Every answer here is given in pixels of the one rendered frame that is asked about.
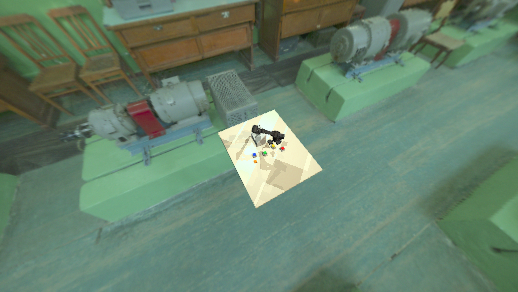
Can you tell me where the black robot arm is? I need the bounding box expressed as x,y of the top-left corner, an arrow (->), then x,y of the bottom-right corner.
251,125 -> 285,145

